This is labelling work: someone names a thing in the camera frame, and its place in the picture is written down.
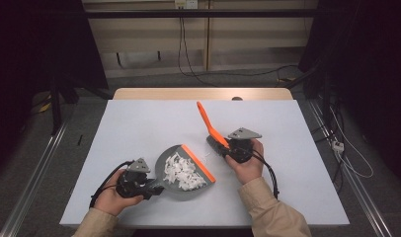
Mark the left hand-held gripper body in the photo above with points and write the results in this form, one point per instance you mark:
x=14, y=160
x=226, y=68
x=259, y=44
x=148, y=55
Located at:
x=132, y=184

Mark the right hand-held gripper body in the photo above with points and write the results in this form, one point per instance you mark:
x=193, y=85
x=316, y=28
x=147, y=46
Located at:
x=241, y=151

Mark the grey dustpan with orange edge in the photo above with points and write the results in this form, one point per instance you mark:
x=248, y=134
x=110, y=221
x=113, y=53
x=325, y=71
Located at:
x=162, y=161

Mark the orange brush with grey bristles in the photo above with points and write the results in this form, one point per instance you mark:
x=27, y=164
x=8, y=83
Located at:
x=208, y=123

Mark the pile of white paper scraps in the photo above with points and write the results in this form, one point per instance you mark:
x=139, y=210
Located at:
x=182, y=173

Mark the person's right hand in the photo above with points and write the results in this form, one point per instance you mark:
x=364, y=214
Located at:
x=249, y=171

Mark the person's left hand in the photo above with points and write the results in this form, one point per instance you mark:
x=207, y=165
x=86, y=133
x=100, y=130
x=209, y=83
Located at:
x=111, y=202

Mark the grey round table grommet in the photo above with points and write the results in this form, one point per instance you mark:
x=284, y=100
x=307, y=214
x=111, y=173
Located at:
x=237, y=98

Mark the small black floor object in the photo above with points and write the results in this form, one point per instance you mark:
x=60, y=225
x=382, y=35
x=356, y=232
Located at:
x=80, y=140

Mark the wooden table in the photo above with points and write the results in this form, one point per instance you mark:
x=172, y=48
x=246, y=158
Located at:
x=188, y=94

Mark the white power strip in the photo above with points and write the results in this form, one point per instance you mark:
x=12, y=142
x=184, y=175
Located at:
x=337, y=146

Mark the black metal stand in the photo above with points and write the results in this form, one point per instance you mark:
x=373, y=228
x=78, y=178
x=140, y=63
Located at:
x=56, y=108

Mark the yellow floor tape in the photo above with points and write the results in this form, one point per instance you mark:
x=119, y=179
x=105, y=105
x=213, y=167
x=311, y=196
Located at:
x=43, y=107

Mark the black curtain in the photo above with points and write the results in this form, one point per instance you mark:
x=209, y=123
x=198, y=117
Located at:
x=369, y=49
x=24, y=49

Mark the aluminium floor rail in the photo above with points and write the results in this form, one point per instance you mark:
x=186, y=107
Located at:
x=30, y=181
x=360, y=191

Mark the beige vertical wall trim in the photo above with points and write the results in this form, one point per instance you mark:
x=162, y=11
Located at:
x=207, y=42

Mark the white wall socket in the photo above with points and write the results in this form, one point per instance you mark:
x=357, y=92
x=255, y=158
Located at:
x=188, y=4

